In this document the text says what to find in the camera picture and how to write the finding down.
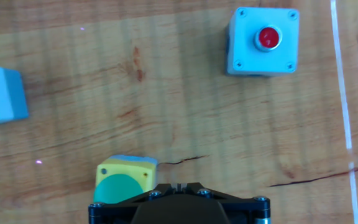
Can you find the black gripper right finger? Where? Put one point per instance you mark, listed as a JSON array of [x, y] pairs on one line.
[[247, 208]]

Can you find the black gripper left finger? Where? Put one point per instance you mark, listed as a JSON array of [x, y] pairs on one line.
[[117, 208]]

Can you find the yellow box green mushroom button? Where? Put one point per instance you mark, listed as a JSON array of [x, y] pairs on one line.
[[123, 169]]

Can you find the grey box red button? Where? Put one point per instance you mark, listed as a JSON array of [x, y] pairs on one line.
[[247, 59]]

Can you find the wood grain table mat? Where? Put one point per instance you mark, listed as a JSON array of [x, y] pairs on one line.
[[197, 124]]

